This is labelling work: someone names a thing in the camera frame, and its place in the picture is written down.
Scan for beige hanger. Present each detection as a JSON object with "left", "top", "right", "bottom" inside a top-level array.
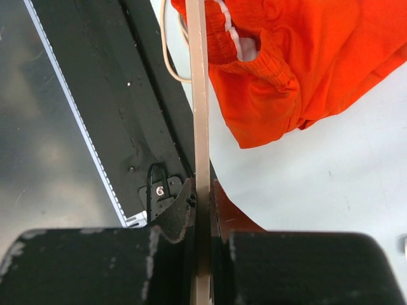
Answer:
[{"left": 186, "top": 1, "right": 210, "bottom": 304}]

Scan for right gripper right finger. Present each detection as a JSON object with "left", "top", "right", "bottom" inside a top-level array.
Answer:
[{"left": 210, "top": 181, "right": 406, "bottom": 304}]

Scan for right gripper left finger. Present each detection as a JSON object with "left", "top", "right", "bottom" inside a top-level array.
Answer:
[{"left": 1, "top": 179, "right": 196, "bottom": 304}]

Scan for orange shorts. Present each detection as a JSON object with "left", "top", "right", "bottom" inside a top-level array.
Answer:
[{"left": 170, "top": 0, "right": 407, "bottom": 149}]

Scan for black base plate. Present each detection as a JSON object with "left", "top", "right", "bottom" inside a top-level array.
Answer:
[{"left": 32, "top": 1, "right": 195, "bottom": 217}]

